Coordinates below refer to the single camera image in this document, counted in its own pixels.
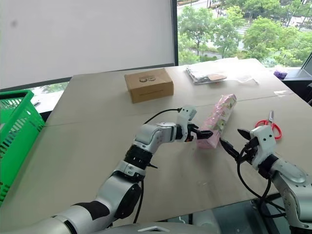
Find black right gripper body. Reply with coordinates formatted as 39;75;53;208
239;137;259;165

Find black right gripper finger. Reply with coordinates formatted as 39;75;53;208
237;129;253;142
219;138;242;160

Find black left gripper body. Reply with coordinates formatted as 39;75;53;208
184;123;200;143

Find pink patterned long package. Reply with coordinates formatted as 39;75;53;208
195;94;237;150

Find clear bag with items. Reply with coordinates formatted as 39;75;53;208
185;63;229;85

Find green plastic basket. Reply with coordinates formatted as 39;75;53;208
0;89;46;203

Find crumpled clear plastic wrap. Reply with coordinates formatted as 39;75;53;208
228;72;260;85

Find brown cardboard box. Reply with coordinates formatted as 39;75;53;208
124;68;175;104

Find small purple object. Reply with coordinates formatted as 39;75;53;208
273;69;289;79

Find black side desk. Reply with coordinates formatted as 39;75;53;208
282;51;312;106

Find grey robot torso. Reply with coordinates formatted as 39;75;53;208
96;214;247;234

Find white roller screen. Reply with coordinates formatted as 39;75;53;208
0;0;177;90

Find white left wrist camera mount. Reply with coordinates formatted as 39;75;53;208
175;105;197;142

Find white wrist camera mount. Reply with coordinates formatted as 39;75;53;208
175;105;197;142
249;125;277;171

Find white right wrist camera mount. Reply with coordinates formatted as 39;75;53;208
249;125;277;171

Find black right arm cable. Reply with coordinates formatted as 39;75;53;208
237;143;286;218

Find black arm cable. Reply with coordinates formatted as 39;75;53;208
237;143;286;218
143;108;183;125

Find red-handled scissors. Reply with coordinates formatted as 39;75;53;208
254;110;283;140

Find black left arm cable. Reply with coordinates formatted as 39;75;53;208
143;108;183;125

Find black window frame post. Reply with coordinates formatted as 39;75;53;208
170;0;180;67

